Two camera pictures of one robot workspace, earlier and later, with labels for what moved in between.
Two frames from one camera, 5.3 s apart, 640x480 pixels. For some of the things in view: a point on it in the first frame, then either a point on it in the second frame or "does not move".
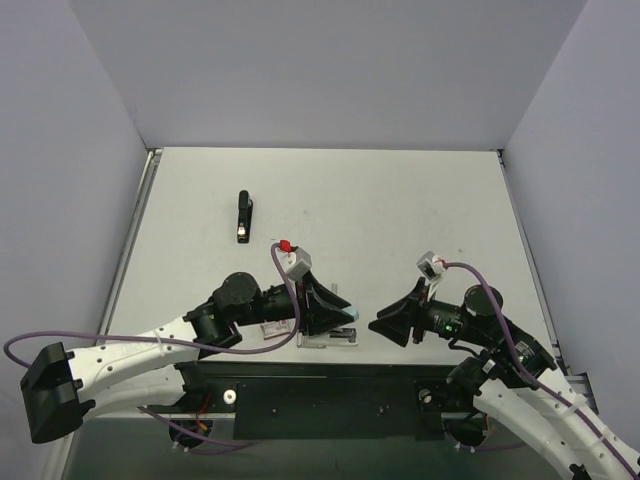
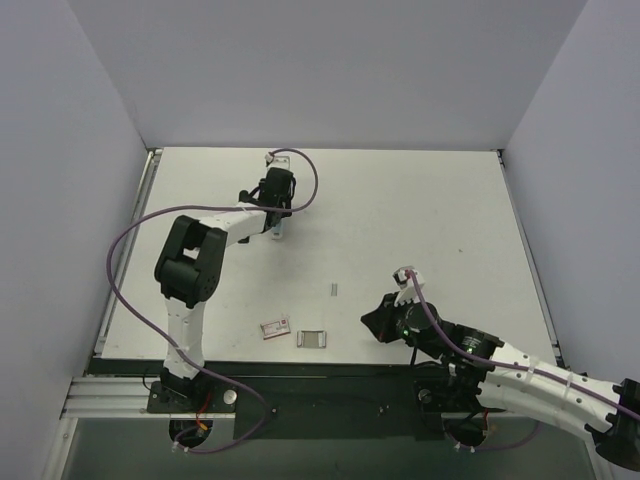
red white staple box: [275, 328] does not move
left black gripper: [305, 305] → [277, 215]
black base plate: [323, 400] does not move
